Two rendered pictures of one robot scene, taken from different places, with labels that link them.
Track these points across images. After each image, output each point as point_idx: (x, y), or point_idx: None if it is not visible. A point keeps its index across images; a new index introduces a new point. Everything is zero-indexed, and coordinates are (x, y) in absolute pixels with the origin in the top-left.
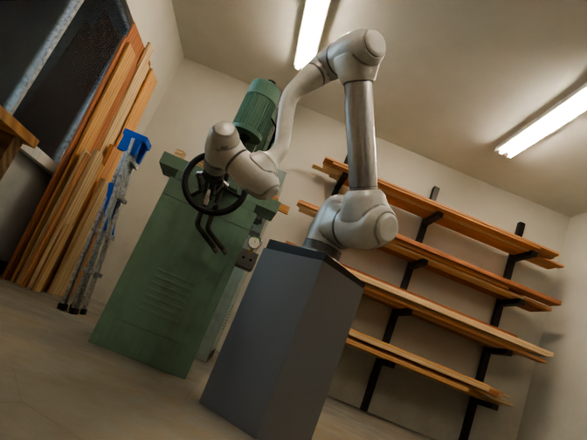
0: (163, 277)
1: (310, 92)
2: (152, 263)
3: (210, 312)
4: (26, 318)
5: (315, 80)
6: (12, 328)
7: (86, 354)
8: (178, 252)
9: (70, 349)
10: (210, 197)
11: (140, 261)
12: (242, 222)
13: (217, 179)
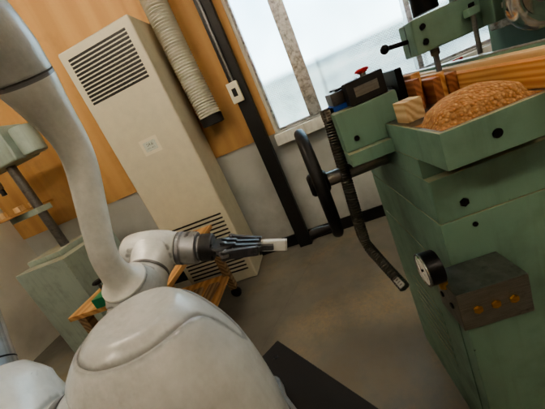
0: (421, 289)
1: (41, 117)
2: (408, 267)
3: (478, 376)
4: (398, 297)
5: (14, 109)
6: (334, 330)
7: (362, 372)
8: (412, 257)
9: (349, 364)
10: (261, 253)
11: (403, 263)
12: (424, 205)
13: (207, 260)
